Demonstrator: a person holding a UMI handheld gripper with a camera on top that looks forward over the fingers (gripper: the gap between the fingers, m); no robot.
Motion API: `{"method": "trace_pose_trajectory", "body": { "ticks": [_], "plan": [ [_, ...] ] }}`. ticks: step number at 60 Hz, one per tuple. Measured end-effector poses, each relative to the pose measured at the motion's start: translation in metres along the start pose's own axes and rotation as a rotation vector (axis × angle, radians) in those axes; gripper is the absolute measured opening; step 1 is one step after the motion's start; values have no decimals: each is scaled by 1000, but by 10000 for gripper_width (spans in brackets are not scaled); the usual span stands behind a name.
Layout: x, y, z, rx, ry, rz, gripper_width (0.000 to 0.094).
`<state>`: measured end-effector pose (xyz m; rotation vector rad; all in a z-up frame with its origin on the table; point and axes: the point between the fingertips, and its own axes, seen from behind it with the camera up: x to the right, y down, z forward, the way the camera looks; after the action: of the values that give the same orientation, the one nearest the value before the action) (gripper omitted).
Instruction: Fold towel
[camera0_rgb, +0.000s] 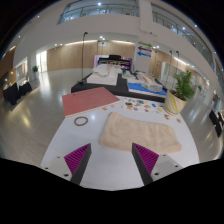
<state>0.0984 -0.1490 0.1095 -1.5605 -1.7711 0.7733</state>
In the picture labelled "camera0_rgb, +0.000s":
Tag black covered table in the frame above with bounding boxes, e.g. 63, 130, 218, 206
18, 80, 34, 98
2, 83, 20, 106

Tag white architectural model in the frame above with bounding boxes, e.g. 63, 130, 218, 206
86, 63, 123, 87

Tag black display table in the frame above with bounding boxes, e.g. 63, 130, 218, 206
70, 72, 168, 104

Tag brown woven ring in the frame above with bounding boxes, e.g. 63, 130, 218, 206
73, 115, 90, 127

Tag pink flat board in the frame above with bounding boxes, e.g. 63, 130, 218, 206
61, 86, 122, 118

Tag purple display panel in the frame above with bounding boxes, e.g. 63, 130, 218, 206
93, 54, 134, 72

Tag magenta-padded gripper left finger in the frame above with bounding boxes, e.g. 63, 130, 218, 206
41, 143, 93, 186

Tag purple arrow sign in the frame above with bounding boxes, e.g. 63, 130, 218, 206
137, 45, 153, 54

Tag beige fluffy towel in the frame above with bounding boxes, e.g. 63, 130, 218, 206
98, 111, 183, 155

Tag blue arrow sign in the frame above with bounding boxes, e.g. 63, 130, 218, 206
136, 50, 152, 59

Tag potted plant in striped pot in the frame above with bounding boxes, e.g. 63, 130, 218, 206
164, 70, 196, 116

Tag small distant potted plant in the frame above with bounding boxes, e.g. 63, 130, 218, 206
31, 65, 40, 81

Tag blue display board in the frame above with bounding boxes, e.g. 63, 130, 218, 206
127, 81, 168, 98

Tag green arrow sign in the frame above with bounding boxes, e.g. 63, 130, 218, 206
137, 40, 153, 48

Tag black microphone stand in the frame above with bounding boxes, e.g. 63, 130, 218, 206
77, 31, 89, 84

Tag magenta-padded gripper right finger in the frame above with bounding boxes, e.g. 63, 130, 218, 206
131, 142, 184, 186

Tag group of black chairs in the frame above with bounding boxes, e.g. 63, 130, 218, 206
208, 109, 224, 138

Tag white sheet with colourful stickers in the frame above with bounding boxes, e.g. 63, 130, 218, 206
122, 97, 167, 115

